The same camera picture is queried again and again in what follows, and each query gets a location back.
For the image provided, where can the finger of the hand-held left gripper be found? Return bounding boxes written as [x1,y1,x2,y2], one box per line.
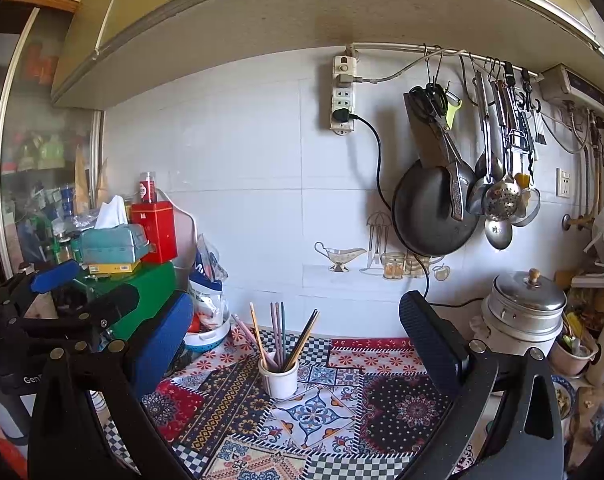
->
[12,284,141,350]
[2,260,82,307]

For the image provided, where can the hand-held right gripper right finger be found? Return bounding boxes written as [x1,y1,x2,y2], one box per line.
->
[399,290,566,480]

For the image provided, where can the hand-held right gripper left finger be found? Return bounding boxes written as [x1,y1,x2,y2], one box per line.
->
[27,291,197,480]

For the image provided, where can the pink chopstick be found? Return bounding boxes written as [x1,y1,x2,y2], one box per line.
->
[231,312,273,371]

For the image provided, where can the wooden chopstick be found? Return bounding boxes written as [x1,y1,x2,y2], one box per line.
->
[252,303,281,370]
[249,302,279,370]

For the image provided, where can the white ceramic cup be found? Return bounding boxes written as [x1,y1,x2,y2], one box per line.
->
[258,355,300,400]

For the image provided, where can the pale cup with utensils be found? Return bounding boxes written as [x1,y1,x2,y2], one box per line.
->
[549,327,600,378]

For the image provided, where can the flat yellow box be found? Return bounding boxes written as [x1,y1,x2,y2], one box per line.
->
[84,260,143,276]

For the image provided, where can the green metal box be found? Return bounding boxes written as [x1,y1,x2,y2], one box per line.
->
[82,261,190,343]

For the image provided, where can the white colander bowl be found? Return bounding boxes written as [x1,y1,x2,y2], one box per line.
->
[182,317,231,356]

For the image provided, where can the teal tissue pack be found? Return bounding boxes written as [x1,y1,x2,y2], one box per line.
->
[79,195,150,265]

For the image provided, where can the crumpled clear plastic bag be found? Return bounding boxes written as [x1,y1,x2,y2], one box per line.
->
[64,210,100,231]

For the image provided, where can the blue and white bag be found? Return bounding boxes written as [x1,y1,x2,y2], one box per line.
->
[189,233,230,331]

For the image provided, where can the red tin box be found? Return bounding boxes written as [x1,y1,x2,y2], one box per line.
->
[130,201,179,265]

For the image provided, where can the brown paper bags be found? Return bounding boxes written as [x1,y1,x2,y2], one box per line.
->
[74,145,110,213]

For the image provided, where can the metal steamer pot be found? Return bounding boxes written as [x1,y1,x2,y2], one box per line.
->
[483,268,567,343]

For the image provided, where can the patchwork patterned table cloth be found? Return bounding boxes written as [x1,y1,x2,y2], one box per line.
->
[92,310,482,480]

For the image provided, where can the black frying pan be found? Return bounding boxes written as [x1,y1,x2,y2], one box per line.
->
[393,160,482,257]

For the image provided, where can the metal ladle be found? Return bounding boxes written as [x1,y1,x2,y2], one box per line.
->
[484,217,513,251]
[474,71,503,184]

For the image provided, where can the glass-door shelf cabinet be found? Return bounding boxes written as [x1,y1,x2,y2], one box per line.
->
[0,7,105,281]

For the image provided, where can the patterned plate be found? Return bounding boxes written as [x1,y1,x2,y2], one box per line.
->
[552,375,577,421]

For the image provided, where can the metal skimmer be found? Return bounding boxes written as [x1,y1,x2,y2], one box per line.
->
[483,80,522,222]

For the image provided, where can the metal tongs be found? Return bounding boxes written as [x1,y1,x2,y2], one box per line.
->
[502,62,537,176]

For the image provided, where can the yellow peeler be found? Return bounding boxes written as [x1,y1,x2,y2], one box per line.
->
[444,91,463,128]

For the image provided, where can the black scissors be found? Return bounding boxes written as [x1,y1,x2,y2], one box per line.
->
[409,82,455,133]

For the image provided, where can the white power strip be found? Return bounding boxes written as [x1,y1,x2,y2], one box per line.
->
[329,55,359,136]

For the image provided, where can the wire strainer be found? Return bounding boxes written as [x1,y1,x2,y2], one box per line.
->
[512,187,541,227]

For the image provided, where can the black power cable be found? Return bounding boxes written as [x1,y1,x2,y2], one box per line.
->
[332,110,487,308]

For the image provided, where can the wall water pipes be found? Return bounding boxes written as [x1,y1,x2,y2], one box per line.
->
[562,107,604,233]

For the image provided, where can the grey power cable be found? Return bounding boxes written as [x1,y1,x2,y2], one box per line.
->
[338,49,475,85]

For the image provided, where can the white wall-mounted appliance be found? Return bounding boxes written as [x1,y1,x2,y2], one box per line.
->
[539,63,604,113]

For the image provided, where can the metal hanging rail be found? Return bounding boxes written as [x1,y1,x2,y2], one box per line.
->
[351,41,545,83]

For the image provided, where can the yellow wall cabinet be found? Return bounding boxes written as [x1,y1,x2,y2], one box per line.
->
[49,0,604,111]

